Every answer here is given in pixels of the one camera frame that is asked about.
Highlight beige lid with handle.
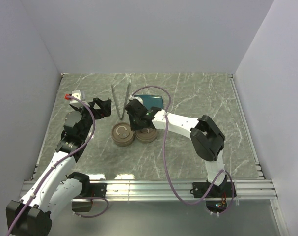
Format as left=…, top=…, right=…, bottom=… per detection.
left=135, top=128, right=157, bottom=140

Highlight steel lunch container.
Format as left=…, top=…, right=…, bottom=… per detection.
left=112, top=136, right=135, bottom=147
left=135, top=133, right=157, bottom=143

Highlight right steel lunch container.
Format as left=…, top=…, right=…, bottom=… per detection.
left=135, top=133, right=157, bottom=143

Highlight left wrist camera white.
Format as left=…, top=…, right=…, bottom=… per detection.
left=65, top=90, right=88, bottom=108

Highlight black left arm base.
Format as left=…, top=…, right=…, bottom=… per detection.
left=75, top=182, right=107, bottom=198

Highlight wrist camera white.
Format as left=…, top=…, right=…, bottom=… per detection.
left=129, top=95, right=143, bottom=104
left=65, top=90, right=88, bottom=108

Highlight teal square plate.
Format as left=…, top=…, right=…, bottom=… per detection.
left=136, top=94, right=163, bottom=110

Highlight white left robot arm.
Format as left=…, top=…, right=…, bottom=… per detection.
left=6, top=94, right=111, bottom=236

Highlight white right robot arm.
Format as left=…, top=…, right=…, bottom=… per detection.
left=125, top=99, right=227, bottom=197

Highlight left steel lunch container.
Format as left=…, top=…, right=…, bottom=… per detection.
left=112, top=136, right=135, bottom=147

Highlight metal food tongs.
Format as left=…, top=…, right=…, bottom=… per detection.
left=111, top=80, right=131, bottom=121

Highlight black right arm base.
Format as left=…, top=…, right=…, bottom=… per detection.
left=190, top=181, right=237, bottom=198

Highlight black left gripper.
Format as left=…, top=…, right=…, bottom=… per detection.
left=73, top=97, right=111, bottom=140

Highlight aluminium mounting rail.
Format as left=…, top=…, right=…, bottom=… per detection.
left=21, top=178, right=279, bottom=202

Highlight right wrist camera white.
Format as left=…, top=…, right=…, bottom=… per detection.
left=129, top=95, right=143, bottom=104

